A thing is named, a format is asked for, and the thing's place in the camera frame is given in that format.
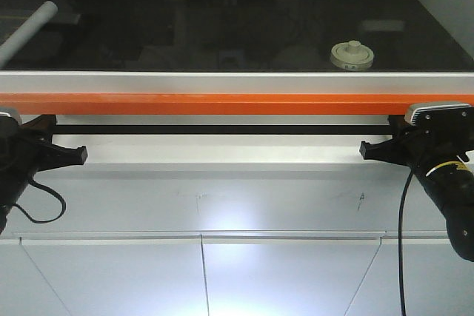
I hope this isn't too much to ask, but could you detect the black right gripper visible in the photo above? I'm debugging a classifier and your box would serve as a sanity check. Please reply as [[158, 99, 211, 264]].
[[359, 115, 473, 260]]

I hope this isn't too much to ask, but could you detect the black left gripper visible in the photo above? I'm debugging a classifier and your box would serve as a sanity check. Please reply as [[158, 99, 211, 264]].
[[1, 115, 87, 229]]

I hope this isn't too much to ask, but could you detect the orange and white sash frame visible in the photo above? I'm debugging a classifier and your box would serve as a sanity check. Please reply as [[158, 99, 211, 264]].
[[1, 71, 473, 116]]

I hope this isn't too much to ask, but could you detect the glass jar with white lid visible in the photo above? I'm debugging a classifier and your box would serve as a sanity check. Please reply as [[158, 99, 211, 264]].
[[330, 40, 375, 72]]

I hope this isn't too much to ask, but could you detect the white rolled paper tube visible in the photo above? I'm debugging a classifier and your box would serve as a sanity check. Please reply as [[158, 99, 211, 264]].
[[1, 1, 58, 68]]

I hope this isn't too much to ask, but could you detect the white base cabinet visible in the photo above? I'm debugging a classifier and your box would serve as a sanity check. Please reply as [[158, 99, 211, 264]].
[[0, 131, 474, 316]]

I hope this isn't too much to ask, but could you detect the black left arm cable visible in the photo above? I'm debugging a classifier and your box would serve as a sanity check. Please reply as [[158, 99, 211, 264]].
[[10, 178, 67, 225]]

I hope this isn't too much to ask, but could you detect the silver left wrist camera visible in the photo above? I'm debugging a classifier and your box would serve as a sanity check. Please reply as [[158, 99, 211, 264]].
[[0, 107, 22, 125]]

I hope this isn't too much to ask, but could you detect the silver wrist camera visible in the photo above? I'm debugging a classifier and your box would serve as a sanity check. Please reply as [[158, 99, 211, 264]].
[[0, 107, 22, 125], [404, 101, 473, 131]]

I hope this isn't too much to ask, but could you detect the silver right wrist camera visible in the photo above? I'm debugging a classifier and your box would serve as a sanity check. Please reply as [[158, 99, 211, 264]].
[[404, 101, 473, 131]]

